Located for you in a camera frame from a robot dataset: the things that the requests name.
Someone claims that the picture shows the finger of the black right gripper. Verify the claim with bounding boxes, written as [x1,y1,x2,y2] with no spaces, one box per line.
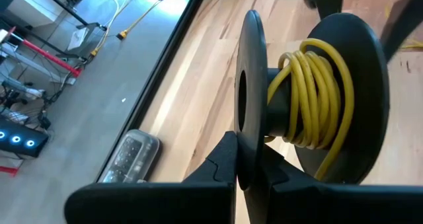
[304,0,344,20]
[379,0,423,61]

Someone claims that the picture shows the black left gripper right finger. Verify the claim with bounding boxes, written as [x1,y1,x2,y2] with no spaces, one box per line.
[246,144,423,224]

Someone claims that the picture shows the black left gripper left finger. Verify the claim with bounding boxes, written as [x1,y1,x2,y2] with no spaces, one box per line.
[64,130,239,224]

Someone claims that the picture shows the black plastic cable spool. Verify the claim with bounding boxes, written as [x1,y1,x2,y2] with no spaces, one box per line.
[233,9,391,192]

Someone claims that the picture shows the clear plastic bit case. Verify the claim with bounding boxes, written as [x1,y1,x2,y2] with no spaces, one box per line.
[98,129,160,184]

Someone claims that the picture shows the black computer with blue lights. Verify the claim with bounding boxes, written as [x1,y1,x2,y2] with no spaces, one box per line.
[0,114,50,159]

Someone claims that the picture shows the red pole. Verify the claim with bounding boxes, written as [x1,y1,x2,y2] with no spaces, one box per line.
[9,27,83,79]

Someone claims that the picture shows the white cabinet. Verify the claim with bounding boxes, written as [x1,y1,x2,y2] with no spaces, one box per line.
[6,0,56,28]

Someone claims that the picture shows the yellow floor extension cord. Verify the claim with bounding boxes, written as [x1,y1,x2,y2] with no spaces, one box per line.
[89,0,173,58]

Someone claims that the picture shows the black frame table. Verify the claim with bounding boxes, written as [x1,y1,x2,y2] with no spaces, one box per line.
[0,0,108,32]

